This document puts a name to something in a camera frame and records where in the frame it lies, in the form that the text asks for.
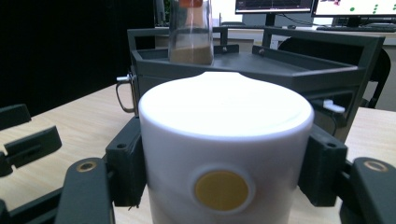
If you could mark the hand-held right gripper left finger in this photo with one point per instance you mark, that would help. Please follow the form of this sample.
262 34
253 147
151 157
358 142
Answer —
126 161

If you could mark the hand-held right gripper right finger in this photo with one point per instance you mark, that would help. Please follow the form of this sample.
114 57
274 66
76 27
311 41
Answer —
323 168

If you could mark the white lidded canister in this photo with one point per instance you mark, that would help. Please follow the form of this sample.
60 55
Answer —
218 149

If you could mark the dark grey corner rack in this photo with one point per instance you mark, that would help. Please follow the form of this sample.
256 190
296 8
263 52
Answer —
267 67

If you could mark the glass jar with grey lid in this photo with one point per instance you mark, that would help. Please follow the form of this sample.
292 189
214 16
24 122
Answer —
190 46

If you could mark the black keyboard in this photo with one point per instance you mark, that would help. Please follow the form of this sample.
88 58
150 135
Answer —
358 28

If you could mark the computer monitor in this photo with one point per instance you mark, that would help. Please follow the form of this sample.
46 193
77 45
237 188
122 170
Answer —
355 7
274 5

